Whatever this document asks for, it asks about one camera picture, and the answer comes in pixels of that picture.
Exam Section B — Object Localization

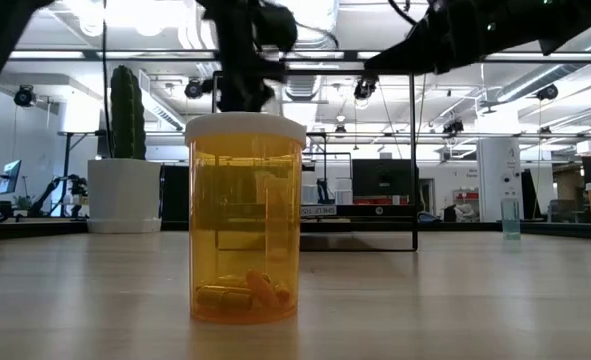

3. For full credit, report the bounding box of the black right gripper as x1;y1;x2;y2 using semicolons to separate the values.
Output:
363;0;486;76

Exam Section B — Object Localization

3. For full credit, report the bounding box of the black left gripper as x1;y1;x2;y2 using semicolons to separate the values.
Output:
194;0;300;114

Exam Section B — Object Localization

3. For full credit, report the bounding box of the large amber pill bottle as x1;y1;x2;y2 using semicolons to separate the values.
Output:
184;112;308;325

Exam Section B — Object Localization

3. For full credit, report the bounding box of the small teal vial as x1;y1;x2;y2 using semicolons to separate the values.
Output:
500;197;522;241

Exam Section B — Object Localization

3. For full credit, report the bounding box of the green cactus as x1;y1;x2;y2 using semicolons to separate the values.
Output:
109;64;147;161

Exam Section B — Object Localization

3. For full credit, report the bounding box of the white pillar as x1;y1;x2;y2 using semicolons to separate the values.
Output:
476;137;525;223

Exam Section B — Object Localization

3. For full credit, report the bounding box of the white plant pot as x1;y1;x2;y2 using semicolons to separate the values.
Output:
86;158;163;235

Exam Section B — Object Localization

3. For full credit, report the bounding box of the black overhead rig bar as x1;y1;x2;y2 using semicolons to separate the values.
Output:
7;48;591;63

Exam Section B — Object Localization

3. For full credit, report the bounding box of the tilted background monitor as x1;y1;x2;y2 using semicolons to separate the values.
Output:
0;158;24;196

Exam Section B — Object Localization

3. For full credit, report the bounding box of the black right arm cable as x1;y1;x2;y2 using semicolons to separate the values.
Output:
387;0;421;26

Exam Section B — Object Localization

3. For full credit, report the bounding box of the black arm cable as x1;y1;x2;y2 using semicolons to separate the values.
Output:
387;0;421;26
100;0;114;159

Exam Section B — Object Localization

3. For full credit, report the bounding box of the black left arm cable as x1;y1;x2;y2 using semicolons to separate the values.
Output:
100;0;114;159

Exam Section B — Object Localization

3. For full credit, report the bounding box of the black wire frame shelf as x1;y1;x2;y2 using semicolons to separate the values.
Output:
211;69;420;253

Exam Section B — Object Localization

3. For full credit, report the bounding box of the black table frame rail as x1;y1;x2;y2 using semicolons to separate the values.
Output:
0;219;591;242

